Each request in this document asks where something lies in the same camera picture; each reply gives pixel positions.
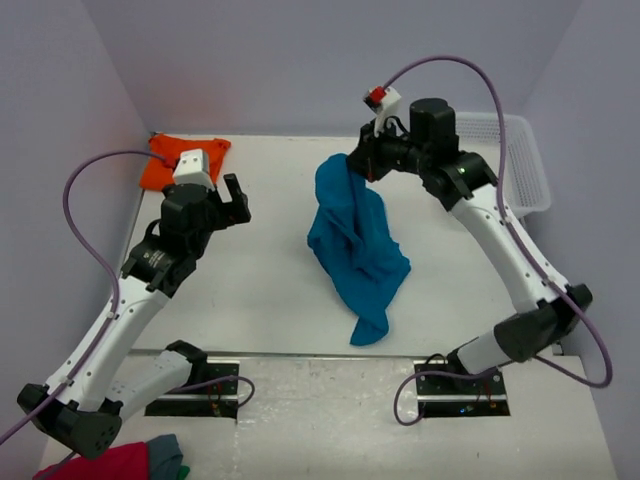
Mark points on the red t shirt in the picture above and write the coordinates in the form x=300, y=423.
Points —
x=126, y=462

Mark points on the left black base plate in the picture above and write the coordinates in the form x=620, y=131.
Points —
x=211, y=401

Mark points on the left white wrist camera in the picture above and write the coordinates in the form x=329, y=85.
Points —
x=193, y=168

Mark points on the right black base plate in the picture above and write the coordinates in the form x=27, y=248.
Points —
x=443, y=397

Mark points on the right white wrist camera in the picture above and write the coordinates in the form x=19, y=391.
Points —
x=384, y=103

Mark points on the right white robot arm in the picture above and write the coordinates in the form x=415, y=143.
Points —
x=465, y=185

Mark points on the grey t shirt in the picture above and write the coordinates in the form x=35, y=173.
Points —
x=165, y=457

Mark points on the blue t shirt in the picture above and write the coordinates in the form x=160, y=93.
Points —
x=351, y=239

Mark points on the orange folded t shirt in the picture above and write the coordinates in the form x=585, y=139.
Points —
x=158, y=173

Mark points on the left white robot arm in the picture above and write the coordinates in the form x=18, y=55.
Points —
x=82, y=405

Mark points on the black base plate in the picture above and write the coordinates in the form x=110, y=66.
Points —
x=443, y=397
x=211, y=401

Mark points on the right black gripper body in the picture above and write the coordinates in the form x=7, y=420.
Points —
x=391, y=151

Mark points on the white plastic basket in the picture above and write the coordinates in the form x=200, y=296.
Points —
x=526, y=189

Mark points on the green t shirt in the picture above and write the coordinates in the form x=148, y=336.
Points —
x=183, y=472

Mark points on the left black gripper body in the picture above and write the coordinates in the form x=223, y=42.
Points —
x=222, y=214

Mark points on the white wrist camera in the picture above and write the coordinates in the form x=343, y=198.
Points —
x=193, y=168
x=384, y=103

